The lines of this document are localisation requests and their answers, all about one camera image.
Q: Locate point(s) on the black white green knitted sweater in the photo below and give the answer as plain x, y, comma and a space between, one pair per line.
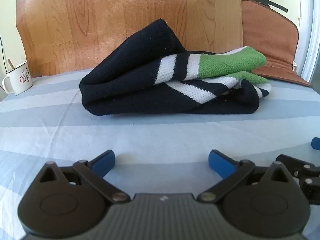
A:
125, 80

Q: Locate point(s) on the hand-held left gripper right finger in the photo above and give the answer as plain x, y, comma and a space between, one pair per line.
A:
221, 163

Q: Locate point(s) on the wood-pattern vinyl sheet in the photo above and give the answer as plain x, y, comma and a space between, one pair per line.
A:
112, 17

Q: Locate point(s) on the white enamel mug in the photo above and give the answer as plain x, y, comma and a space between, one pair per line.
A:
18, 80

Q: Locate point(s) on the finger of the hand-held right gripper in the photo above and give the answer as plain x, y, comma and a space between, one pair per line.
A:
307, 172
316, 143

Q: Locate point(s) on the brown seat mat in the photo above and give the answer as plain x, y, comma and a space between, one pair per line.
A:
270, 40

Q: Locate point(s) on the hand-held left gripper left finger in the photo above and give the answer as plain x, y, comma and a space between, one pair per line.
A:
103, 161

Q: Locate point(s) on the white framed frosted window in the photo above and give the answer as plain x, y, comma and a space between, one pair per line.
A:
308, 30

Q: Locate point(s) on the blue grey striped bed sheet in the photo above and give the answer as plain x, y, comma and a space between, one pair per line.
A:
50, 130

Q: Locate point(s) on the wooden stick in mug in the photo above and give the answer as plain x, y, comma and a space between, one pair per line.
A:
10, 64

